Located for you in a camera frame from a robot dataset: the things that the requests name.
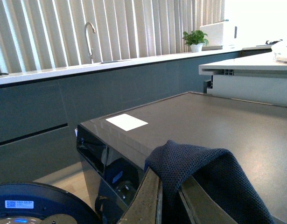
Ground white island counter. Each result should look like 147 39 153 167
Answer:
199 53 287 106

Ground round washing machine door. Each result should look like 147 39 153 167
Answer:
0 182 102 224

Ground chrome gooseneck kitchen faucet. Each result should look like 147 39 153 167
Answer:
84 22 96 63

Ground grey kitchen cabinet counter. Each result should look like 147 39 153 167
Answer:
0 49 263 184

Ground white box on counter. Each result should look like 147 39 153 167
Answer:
199 21 229 51

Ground white sticker on machine top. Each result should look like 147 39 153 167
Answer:
106 113 148 131

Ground clear glass bowl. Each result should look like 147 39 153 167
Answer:
271 40 287 63

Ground dark blue knit garment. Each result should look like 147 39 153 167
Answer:
144 140 274 224

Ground green potted plant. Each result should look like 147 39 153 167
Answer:
183 30 209 53

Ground grey front-load washing machine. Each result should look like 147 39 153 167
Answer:
77 92 287 224

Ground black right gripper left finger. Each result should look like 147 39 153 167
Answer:
118 168 162 224

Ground white vertical window blinds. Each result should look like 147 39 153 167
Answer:
0 0 225 73

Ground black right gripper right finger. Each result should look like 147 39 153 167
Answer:
178 176 236 224

